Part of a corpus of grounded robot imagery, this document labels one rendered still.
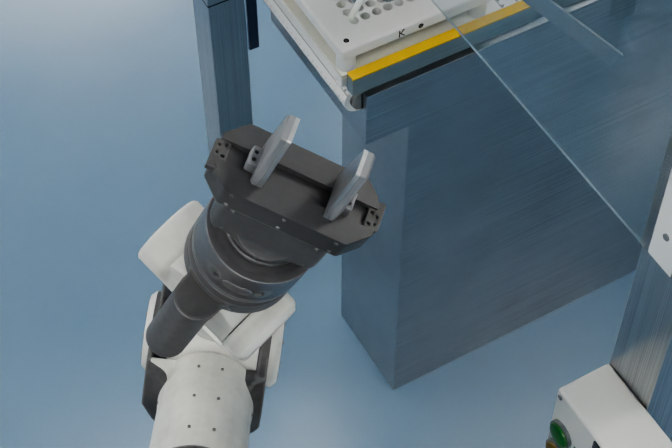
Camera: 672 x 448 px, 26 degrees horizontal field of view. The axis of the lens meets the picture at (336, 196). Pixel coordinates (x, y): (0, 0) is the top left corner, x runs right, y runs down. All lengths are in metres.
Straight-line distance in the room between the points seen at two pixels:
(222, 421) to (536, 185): 1.29
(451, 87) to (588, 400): 0.78
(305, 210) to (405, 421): 1.78
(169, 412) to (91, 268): 1.67
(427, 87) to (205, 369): 0.80
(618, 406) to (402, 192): 0.96
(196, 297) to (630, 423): 0.48
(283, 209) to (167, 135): 2.19
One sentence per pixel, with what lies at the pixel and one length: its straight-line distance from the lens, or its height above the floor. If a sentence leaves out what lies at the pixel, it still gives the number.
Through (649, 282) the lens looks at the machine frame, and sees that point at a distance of 1.29.
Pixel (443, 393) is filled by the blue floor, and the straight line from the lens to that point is 2.77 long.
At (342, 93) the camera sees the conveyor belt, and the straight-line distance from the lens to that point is 1.99.
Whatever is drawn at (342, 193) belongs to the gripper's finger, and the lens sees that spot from 0.95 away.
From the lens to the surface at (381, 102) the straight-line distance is 2.00.
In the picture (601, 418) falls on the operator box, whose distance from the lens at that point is 1.39.
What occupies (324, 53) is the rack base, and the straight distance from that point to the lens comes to 1.99.
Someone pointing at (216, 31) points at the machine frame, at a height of 0.83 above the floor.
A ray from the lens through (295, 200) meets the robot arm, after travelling 0.98.
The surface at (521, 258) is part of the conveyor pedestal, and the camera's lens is 2.65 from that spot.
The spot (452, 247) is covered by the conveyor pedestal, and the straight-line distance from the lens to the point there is 2.48.
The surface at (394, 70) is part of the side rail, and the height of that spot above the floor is 0.95.
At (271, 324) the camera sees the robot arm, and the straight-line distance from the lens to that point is 1.13.
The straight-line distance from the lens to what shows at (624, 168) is 1.23.
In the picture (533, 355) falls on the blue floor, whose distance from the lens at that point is 2.83.
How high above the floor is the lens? 2.38
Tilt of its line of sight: 52 degrees down
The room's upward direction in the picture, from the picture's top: straight up
